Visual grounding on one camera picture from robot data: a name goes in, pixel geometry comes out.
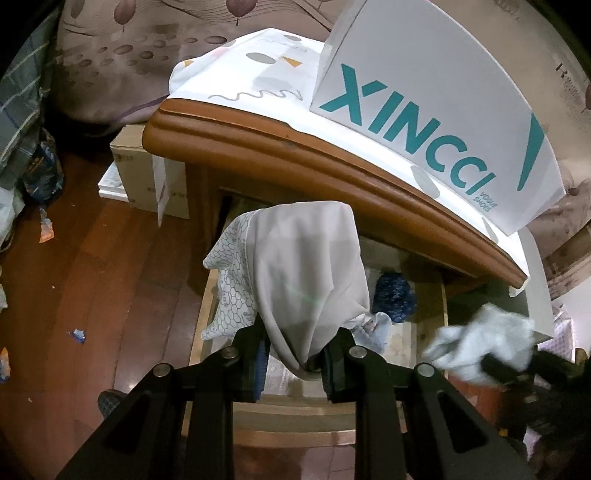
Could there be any pale grey small garment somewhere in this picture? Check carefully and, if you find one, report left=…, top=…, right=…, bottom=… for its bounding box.
left=423, top=303, right=534, bottom=386

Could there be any wooden nightstand drawer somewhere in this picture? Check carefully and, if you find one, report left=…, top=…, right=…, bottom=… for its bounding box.
left=190, top=198, right=447, bottom=447

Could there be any beige grey garment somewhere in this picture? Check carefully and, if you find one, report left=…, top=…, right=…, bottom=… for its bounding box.
left=200, top=201, right=370, bottom=380

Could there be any white underwear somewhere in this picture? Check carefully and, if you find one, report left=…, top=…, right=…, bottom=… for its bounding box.
left=352, top=312, right=393, bottom=354

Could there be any dark blue sparkly garment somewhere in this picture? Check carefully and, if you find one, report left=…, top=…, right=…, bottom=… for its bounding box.
left=372, top=271, right=417, bottom=324

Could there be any plaid slipper foot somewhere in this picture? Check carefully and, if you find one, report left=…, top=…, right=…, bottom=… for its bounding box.
left=97, top=389, right=127, bottom=418

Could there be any brown cardboard box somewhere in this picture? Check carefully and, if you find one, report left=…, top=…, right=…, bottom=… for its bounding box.
left=110, top=124, right=189, bottom=221

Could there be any brown wooden nightstand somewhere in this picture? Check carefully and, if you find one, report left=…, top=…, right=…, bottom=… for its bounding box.
left=142, top=99, right=526, bottom=292

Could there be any white flat box on floor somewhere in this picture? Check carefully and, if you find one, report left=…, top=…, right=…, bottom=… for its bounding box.
left=97, top=162, right=128, bottom=203

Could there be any orange blue wrapper on floor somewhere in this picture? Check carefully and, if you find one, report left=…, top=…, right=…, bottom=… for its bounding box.
left=0, top=348, right=11, bottom=383

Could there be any dark blue snack bag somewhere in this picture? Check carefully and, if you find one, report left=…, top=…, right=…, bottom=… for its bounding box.
left=20, top=128, right=65, bottom=208

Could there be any white patterned table cover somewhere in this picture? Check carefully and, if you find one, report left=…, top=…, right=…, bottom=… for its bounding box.
left=168, top=27, right=532, bottom=296

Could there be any white leaf-print sheet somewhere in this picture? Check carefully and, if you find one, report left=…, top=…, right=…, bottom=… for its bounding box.
left=0, top=187, right=25, bottom=253

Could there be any white XINCCI shoe box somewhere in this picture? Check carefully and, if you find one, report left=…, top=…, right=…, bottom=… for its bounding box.
left=311, top=0, right=565, bottom=234

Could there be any leaf-pattern curtain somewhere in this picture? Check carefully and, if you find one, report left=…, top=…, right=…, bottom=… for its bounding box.
left=53, top=0, right=346, bottom=125

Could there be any grey plaid blanket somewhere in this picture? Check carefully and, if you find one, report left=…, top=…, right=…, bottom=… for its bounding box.
left=1, top=9, right=60, bottom=190

